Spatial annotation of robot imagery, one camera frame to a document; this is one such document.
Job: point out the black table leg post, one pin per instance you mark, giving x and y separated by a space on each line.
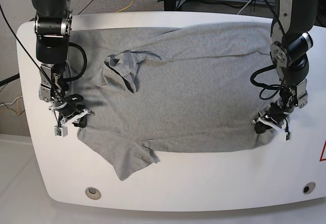
172 5

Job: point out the right table cable grommet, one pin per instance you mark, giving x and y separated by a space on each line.
309 187

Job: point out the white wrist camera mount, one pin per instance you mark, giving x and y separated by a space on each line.
283 128
61 127

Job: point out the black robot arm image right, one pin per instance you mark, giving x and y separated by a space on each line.
286 77

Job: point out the table cable grommet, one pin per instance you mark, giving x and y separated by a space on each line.
309 187
93 193

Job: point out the left table cable grommet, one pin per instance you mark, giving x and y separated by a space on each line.
93 193

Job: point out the grey T-shirt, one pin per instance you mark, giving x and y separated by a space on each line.
182 90

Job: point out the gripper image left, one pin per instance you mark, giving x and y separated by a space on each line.
67 111

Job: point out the black rod at left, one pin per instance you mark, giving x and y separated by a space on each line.
9 79

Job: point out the black robot arm image left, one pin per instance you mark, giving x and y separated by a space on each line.
52 26

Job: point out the red warning triangle sticker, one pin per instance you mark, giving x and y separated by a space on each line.
323 156

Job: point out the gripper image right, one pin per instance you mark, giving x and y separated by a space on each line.
275 114

